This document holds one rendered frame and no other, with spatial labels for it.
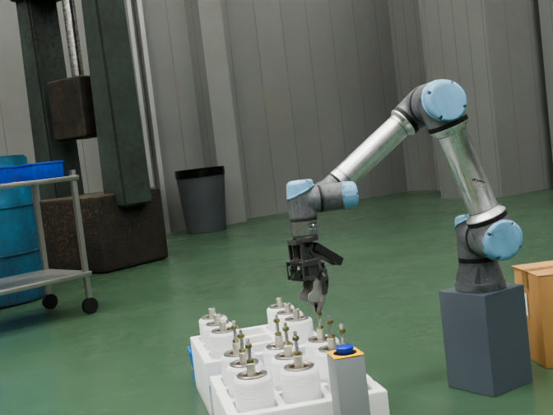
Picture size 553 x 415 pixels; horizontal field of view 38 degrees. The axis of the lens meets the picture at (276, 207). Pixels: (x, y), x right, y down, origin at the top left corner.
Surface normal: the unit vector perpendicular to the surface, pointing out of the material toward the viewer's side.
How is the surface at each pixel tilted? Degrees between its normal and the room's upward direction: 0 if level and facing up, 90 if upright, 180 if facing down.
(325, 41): 90
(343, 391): 90
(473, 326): 90
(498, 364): 90
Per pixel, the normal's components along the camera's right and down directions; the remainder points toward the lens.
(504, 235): 0.22, 0.17
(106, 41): 0.78, -0.07
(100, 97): -0.60, 0.13
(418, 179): -0.80, 0.14
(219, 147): 0.58, -0.01
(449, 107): 0.12, -0.07
